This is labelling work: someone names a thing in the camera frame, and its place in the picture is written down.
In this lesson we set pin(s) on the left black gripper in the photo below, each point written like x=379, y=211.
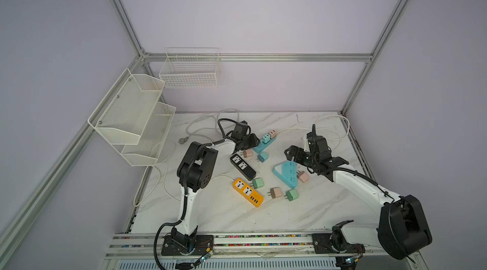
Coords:
x=254, y=142

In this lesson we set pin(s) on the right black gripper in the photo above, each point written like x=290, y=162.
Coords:
x=298, y=151

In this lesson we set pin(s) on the pink plug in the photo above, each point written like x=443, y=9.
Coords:
x=248, y=153
x=303, y=176
x=272, y=134
x=275, y=192

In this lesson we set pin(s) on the blue power strip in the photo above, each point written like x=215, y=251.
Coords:
x=261, y=146

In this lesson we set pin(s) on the teal plug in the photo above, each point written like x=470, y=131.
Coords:
x=266, y=138
x=262, y=157

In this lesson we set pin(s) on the black power strip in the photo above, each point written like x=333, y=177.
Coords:
x=243, y=167

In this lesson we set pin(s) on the teal triangular power strip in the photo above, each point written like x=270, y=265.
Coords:
x=287, y=173

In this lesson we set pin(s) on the green plug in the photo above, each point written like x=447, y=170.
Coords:
x=292, y=195
x=257, y=183

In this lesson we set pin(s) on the orange power strip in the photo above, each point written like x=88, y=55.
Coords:
x=249, y=193

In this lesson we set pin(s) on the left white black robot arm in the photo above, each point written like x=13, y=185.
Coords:
x=195, y=173

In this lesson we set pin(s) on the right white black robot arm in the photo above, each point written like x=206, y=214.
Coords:
x=401, y=226

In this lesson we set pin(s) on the pink plug on blue strip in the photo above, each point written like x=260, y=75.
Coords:
x=272, y=134

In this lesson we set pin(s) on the lower white mesh shelf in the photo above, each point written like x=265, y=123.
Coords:
x=148, y=150

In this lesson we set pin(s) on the white mesh shelf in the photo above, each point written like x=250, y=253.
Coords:
x=122, y=116
x=148, y=150

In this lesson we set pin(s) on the upper white mesh shelf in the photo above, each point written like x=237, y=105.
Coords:
x=122, y=116

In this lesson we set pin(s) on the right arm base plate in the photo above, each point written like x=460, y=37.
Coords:
x=332, y=243

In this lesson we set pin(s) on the white wire basket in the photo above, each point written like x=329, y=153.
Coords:
x=191, y=67

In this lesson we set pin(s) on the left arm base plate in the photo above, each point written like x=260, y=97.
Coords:
x=196, y=247

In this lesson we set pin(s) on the aluminium mounting rail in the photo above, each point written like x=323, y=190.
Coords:
x=235, y=244

